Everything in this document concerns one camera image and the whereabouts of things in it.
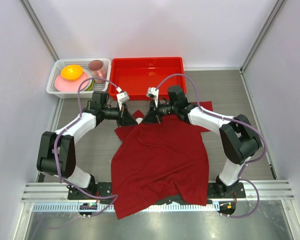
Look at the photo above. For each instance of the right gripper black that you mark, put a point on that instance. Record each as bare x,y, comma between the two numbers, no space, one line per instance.
153,115

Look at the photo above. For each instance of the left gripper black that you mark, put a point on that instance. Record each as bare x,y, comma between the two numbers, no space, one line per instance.
126,118

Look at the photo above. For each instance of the red t-shirt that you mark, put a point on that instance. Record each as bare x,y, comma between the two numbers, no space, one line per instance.
155,161

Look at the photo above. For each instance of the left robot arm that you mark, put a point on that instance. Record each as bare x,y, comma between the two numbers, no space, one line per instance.
57,155

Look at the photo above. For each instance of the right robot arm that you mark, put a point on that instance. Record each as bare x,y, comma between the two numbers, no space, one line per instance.
240,141

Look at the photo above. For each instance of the white plastic basket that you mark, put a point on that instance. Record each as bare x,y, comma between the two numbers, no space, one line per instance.
83,62

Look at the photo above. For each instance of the red plastic bin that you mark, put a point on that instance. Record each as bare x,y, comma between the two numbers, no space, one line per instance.
136,75

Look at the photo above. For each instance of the green plate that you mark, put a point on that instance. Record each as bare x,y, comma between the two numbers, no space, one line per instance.
90,86

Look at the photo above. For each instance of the pink translucent cup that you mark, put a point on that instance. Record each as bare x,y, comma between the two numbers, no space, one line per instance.
97,70

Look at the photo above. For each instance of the orange bowl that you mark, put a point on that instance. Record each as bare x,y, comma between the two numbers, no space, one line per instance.
72,72

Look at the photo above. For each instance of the pink plate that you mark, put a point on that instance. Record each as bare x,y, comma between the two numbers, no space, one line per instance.
64,85

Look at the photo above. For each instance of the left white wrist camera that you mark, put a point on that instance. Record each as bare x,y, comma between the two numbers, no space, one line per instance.
122,97

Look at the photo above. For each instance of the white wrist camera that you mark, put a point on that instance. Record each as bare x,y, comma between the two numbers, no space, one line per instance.
122,97
153,93

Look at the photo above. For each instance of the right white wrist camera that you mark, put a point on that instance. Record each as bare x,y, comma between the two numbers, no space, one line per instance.
153,93

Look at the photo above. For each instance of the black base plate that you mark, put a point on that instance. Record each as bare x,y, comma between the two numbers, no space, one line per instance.
104,189

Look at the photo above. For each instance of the white slotted cable duct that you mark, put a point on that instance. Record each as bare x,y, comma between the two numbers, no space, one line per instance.
84,207

